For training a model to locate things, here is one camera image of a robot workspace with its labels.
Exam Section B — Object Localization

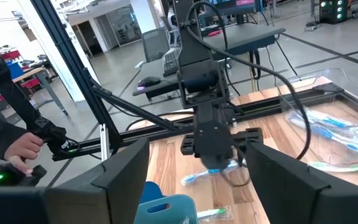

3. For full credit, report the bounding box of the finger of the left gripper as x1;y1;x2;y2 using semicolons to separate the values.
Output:
197;149;216;170
215;148;234;170

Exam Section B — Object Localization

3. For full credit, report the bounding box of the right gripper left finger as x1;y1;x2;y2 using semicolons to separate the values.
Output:
0;138;150;224

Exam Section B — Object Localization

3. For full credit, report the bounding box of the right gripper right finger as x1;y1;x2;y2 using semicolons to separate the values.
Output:
246;141;358;224

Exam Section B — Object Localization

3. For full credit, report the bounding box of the green toothbrush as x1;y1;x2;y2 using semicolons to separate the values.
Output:
196;205;235;223

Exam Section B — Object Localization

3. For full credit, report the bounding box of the teal plastic bin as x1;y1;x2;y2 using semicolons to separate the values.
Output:
133;194;199;224

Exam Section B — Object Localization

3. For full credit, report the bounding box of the person's hand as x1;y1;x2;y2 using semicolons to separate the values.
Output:
3;131;45;175

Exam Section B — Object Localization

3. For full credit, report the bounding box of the black computer mouse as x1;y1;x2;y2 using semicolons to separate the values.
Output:
137;75;162;89

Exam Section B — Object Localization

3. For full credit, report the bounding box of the grey computer desk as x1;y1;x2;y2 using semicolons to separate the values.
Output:
131;57;198;101

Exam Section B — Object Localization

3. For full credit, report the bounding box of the grey mesh office chair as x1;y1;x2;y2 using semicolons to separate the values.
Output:
140;27;171;63

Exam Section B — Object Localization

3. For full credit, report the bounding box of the computer monitor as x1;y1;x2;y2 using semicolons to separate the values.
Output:
208;0;264;17

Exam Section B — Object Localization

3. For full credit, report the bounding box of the clear plastic bin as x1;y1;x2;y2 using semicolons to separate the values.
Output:
275;67;358;167

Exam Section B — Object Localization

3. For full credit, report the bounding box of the workbench with red bins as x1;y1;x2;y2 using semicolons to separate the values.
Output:
0;46;70;116

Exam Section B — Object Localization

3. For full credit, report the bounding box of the black computer with green lights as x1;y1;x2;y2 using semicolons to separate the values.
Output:
318;0;354;25

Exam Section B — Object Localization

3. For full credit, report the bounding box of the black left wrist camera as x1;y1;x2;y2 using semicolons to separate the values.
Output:
178;60;229;108

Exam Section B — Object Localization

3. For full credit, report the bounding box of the silver aluminium post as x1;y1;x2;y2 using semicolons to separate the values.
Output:
99;123;111;162

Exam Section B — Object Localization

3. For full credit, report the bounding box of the thin black cable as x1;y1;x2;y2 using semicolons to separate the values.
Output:
273;37;300;78

